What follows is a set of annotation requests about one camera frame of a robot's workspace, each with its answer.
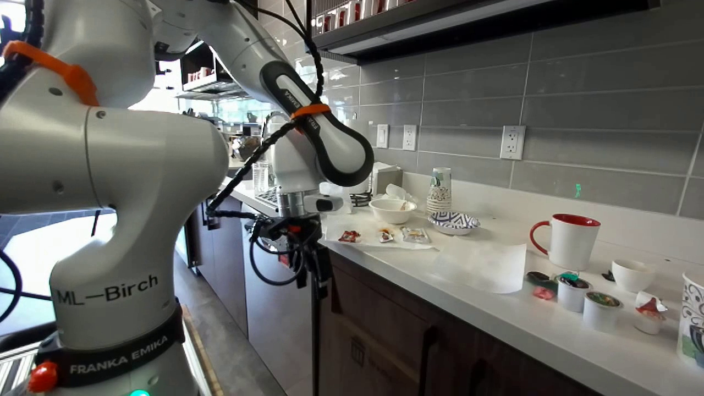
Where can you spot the patterned paper cup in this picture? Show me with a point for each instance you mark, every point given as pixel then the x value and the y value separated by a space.
pixel 692 324

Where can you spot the white mug red handle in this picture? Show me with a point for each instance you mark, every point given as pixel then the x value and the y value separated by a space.
pixel 570 238

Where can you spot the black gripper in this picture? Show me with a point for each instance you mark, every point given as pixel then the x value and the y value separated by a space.
pixel 299 236

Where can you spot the white napkin with sauce packets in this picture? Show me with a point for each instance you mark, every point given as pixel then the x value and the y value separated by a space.
pixel 361 232

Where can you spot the printed paper cup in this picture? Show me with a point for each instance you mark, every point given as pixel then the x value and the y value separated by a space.
pixel 438 196

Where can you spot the white wall power outlet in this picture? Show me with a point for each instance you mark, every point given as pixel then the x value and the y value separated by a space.
pixel 511 144

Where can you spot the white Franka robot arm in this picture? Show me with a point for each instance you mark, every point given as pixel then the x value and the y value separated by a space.
pixel 74 134

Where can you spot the stainless steel dishwasher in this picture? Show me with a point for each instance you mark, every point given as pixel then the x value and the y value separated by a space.
pixel 280 317

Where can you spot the torn red creamer cup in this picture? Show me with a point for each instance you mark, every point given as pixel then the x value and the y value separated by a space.
pixel 650 313

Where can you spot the white creamer cup green lid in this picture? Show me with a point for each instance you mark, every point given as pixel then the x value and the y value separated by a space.
pixel 570 291

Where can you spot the blue patterned small bowl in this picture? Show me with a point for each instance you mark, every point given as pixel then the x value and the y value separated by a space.
pixel 453 222

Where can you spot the white creamer cup dark lid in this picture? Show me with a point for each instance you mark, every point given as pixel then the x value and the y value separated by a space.
pixel 600 311

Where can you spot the open white creamer cup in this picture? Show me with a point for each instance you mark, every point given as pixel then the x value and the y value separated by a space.
pixel 630 276

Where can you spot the large white paper napkin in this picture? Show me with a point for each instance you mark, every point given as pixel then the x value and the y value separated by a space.
pixel 485 264

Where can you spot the white bowl with food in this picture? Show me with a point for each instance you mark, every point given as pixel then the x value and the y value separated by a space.
pixel 391 210

